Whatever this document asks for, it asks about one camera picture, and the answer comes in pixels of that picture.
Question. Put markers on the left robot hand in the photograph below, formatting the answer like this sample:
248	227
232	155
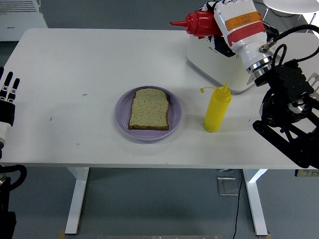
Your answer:
6	112

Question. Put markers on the white round table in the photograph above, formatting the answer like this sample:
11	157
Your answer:
291	5

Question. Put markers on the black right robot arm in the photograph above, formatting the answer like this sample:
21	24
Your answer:
286	99

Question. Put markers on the white floor appliance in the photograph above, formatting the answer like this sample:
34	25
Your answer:
17	22

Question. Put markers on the red squeeze bottle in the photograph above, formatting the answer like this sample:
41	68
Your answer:
202	22

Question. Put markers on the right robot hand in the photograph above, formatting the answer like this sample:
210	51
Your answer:
241	27

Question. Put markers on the table control box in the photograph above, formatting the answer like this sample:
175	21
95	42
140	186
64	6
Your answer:
302	173

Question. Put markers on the yellow squeeze bottle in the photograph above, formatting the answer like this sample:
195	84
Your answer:
215	109

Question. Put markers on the metal toast rack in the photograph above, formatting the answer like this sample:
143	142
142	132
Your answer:
314	79

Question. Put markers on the clear floor plate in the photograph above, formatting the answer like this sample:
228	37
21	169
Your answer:
228	186

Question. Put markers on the white chrome toaster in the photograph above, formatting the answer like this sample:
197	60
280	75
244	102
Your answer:
216	67

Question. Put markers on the bread slice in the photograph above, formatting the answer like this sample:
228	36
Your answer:
149	110

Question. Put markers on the purple plate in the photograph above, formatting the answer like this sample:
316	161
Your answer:
123	119

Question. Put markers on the white table leg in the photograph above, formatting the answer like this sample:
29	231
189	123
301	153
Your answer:
255	199
77	199

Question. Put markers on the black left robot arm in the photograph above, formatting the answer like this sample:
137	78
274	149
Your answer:
6	199

